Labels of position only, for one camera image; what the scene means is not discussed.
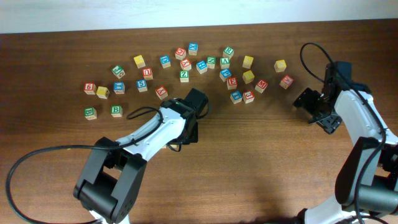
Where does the red A block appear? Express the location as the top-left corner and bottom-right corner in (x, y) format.
(279, 75), (294, 89)

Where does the green R block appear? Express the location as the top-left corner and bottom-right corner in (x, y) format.
(223, 46), (234, 59)

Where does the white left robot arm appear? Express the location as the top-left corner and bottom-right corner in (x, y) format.
(73, 88), (208, 223)

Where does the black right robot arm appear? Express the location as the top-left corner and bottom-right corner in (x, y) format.
(294, 62), (397, 223)

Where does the red K block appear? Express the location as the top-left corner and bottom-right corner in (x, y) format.
(155, 86), (168, 100)

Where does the yellow block far right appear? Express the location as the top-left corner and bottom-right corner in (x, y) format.
(274, 60), (287, 73)

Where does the green Z block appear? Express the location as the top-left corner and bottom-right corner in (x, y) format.
(179, 70), (189, 83)

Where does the blue T block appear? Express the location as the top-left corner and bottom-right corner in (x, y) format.
(230, 91), (243, 104)

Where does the red M block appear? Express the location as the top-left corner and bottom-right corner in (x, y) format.
(255, 80), (268, 93)

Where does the red E block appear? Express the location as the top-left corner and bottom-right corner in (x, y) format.
(226, 77), (238, 90)

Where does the blue H block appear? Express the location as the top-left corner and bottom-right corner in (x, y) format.
(197, 60), (208, 74)

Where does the red Y block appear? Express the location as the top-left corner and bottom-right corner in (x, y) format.
(180, 58), (192, 71)

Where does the blue 5 block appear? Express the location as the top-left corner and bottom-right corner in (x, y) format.
(136, 80), (147, 92)

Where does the red 3 block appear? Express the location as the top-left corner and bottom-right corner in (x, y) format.
(243, 90), (255, 103)

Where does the blue P block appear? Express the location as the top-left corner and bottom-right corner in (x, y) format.
(220, 68), (231, 82)

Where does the red U block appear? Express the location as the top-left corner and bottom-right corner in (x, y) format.
(142, 68), (153, 80)

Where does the green N block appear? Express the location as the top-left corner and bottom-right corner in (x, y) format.
(206, 56), (216, 69)

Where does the green b block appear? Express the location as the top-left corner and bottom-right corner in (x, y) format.
(111, 105), (123, 118)
(84, 107), (97, 120)

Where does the blue D block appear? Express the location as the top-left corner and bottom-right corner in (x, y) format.
(160, 55), (171, 68)

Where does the yellow block middle right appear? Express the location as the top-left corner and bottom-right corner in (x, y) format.
(243, 70), (255, 84)

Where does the green V block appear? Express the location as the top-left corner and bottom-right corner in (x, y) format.
(220, 57), (230, 70)

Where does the red O block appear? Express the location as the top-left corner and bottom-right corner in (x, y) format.
(175, 48), (187, 60)

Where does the blue block left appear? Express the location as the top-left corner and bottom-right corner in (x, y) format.
(113, 82), (126, 95)

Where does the yellow block upper right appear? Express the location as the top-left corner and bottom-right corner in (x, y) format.
(243, 55), (254, 69)

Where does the blue X block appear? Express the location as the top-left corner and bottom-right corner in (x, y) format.
(188, 42), (198, 55)

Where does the yellow block upper left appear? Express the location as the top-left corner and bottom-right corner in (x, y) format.
(133, 55), (146, 68)

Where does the green J block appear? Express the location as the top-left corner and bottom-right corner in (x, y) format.
(111, 65), (126, 79)

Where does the yellow block far left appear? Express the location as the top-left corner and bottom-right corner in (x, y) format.
(96, 86), (109, 99)

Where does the green B block far left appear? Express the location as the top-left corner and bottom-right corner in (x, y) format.
(84, 107), (97, 120)

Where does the red 6 block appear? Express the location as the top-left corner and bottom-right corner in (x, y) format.
(84, 83), (97, 95)

